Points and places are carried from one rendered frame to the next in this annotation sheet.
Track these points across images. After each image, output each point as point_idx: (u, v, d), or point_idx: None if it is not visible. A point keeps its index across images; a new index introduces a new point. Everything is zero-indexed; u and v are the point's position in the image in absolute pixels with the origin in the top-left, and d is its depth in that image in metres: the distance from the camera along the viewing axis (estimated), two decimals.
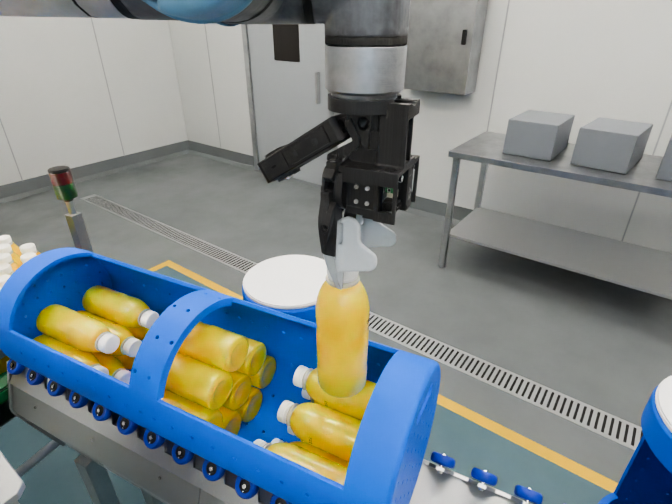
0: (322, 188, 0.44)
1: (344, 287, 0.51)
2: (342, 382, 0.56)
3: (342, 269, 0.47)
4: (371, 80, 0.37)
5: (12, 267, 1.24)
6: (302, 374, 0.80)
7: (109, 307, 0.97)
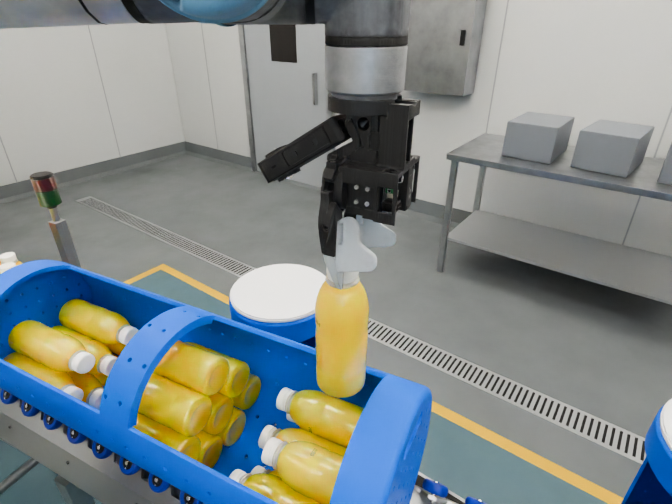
0: (322, 188, 0.44)
1: (273, 460, 0.64)
2: None
3: (342, 269, 0.48)
4: (371, 81, 0.37)
5: None
6: (286, 397, 0.75)
7: (86, 323, 0.92)
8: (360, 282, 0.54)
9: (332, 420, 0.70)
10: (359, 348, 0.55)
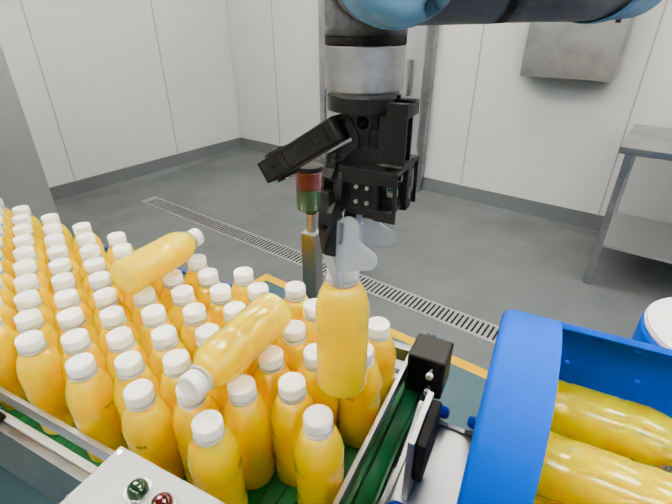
0: (322, 188, 0.44)
1: None
2: None
3: (342, 269, 0.47)
4: (370, 80, 0.37)
5: None
6: None
7: (619, 429, 0.51)
8: None
9: None
10: None
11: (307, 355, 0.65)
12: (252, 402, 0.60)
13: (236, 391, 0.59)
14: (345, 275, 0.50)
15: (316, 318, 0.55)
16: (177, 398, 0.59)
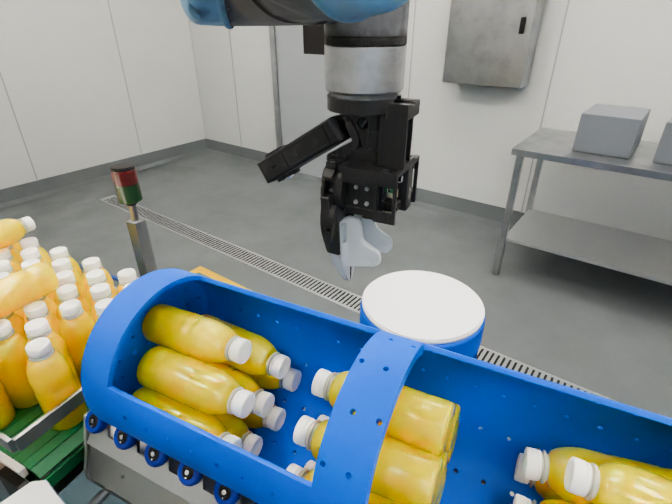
0: (322, 188, 0.44)
1: None
2: None
3: (348, 264, 0.49)
4: (370, 80, 0.37)
5: None
6: (541, 459, 0.56)
7: None
8: (604, 464, 0.49)
9: None
10: None
11: (60, 307, 0.88)
12: (5, 338, 0.83)
13: None
14: (236, 363, 0.67)
15: (194, 334, 0.68)
16: None
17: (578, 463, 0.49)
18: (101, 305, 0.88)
